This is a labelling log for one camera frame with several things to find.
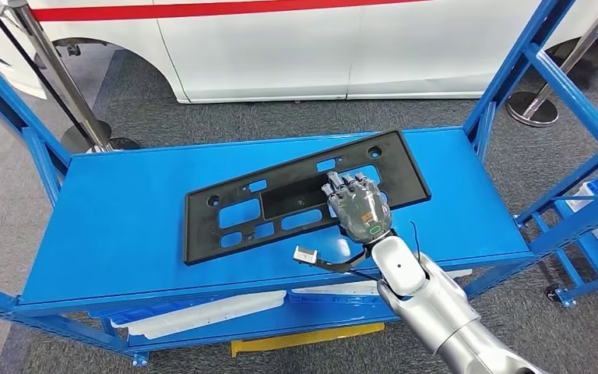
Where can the black plastic panel with cutouts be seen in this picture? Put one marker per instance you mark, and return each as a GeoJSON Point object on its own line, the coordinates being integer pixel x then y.
{"type": "Point", "coordinates": [206, 237]}

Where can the blue metal shelf rack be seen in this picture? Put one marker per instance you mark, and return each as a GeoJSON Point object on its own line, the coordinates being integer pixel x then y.
{"type": "Point", "coordinates": [123, 248]}
{"type": "Point", "coordinates": [572, 268]}

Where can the white car with red stripe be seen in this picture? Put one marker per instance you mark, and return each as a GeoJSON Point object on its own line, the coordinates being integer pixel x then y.
{"type": "Point", "coordinates": [257, 51]}

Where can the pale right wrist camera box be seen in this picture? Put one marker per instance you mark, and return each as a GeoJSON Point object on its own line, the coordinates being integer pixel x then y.
{"type": "Point", "coordinates": [305, 255]}

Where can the chrome stanchion post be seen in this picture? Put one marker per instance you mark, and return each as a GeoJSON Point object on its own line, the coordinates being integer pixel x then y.
{"type": "Point", "coordinates": [56, 67]}
{"type": "Point", "coordinates": [531, 109]}

